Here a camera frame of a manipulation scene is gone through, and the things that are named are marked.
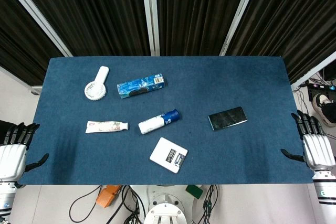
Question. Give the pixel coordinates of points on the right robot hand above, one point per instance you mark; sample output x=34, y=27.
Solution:
x=316, y=150

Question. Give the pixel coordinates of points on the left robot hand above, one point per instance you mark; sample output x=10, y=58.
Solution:
x=11, y=153

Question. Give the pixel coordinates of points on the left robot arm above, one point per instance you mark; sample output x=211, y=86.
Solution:
x=6, y=197

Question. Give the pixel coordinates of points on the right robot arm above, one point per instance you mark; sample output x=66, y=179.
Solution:
x=325, y=187

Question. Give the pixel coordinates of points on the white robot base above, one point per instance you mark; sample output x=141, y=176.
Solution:
x=164, y=208

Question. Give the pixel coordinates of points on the black and white shoe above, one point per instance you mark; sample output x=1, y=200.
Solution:
x=325, y=108

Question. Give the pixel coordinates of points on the black smartphone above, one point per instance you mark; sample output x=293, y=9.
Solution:
x=228, y=118

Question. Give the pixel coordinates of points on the white toothpaste tube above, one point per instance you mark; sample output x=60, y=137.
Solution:
x=105, y=126

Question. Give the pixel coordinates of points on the orange device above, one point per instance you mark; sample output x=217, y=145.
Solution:
x=107, y=195

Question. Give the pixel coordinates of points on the white handheld fan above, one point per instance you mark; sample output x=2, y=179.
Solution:
x=96, y=85

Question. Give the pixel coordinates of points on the green block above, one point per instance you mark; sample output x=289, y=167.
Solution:
x=194, y=191

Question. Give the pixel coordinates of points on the blue cardboard box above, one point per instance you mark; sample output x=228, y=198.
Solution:
x=141, y=85

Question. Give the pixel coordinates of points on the white square flat box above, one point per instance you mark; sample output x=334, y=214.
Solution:
x=168, y=154

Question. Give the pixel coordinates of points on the white bottle with blue cap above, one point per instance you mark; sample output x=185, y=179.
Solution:
x=157, y=122

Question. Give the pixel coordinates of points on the blue table cloth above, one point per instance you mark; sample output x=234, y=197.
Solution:
x=168, y=119

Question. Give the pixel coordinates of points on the black curtain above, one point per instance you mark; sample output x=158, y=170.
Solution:
x=197, y=11

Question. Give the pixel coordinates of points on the white frame post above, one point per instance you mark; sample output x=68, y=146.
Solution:
x=240, y=14
x=151, y=11
x=36, y=14
x=313, y=73

